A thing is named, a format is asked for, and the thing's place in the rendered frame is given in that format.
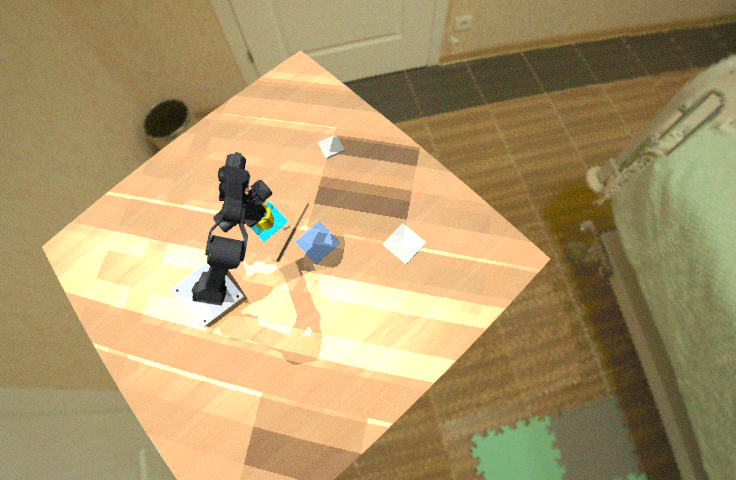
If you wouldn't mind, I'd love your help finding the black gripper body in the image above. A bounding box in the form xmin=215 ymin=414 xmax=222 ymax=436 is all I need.
xmin=213 ymin=180 xmax=272 ymax=232

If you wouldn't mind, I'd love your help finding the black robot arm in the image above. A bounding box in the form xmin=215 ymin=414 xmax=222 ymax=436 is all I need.
xmin=191 ymin=152 xmax=266 ymax=306

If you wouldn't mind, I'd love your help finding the brown wooden bar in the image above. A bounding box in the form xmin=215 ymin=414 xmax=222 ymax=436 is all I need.
xmin=271 ymin=199 xmax=309 ymax=263

